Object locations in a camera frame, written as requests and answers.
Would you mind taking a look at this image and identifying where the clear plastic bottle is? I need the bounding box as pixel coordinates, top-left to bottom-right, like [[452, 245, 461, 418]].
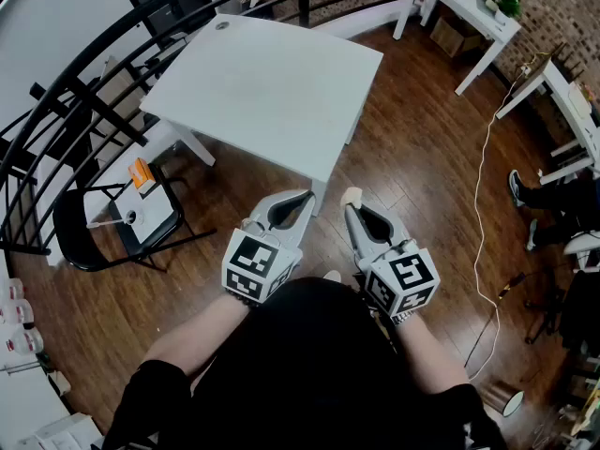
[[0, 298, 35, 325], [4, 277, 27, 302], [6, 326, 46, 358]]

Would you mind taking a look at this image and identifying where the black folding chair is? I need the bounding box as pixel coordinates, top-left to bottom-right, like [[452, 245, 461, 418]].
[[52, 160, 218, 274]]

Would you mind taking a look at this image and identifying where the green potted plant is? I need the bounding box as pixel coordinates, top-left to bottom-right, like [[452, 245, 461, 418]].
[[495, 0, 523, 21]]

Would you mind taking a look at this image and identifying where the person's left forearm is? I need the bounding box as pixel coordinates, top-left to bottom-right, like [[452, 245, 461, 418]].
[[139, 292, 250, 380]]

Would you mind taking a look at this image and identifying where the white square table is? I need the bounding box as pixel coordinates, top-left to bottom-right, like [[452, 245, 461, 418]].
[[139, 13, 384, 218]]

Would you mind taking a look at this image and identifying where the white desk with shelf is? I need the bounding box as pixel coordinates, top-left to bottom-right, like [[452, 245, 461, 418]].
[[495, 57, 600, 187]]

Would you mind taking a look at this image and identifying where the white side table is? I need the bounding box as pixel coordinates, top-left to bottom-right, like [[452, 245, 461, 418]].
[[392, 0, 523, 98]]

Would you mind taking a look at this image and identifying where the black shelf unit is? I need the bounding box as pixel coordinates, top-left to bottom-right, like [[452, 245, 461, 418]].
[[113, 0, 218, 42]]

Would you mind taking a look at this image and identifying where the white paper sheet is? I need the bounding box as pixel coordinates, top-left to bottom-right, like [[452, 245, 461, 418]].
[[109, 180, 182, 246]]

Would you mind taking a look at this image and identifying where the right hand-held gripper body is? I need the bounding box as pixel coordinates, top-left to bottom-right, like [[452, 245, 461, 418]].
[[357, 238, 442, 320]]

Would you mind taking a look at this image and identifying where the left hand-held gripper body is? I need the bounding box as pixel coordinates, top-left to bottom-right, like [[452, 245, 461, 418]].
[[220, 221, 304, 307]]

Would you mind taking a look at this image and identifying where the black tripod stand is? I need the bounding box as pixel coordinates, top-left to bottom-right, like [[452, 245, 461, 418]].
[[463, 269, 571, 369]]

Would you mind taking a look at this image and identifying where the white power cable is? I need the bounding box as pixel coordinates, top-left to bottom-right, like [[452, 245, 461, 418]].
[[462, 52, 555, 383]]

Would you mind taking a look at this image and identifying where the person's right forearm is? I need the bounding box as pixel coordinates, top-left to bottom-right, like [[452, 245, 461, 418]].
[[392, 310, 471, 397]]

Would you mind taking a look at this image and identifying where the small grey cup with stick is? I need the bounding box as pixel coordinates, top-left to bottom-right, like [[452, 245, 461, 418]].
[[85, 209, 138, 232]]

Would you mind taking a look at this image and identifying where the person's black clothing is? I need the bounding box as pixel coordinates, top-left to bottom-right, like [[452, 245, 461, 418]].
[[101, 277, 510, 450]]

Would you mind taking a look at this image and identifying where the orange packet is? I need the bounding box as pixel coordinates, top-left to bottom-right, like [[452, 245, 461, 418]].
[[127, 157, 158, 197]]

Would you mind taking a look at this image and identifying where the round bin with white rim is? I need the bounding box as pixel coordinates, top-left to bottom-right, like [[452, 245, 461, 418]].
[[476, 380, 526, 419]]

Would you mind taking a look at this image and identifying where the brown cardboard box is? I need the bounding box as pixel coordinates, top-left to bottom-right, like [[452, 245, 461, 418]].
[[429, 14, 485, 59]]

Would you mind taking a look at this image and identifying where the black metal railing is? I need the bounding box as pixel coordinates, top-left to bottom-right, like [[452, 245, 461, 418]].
[[0, 0, 414, 258]]

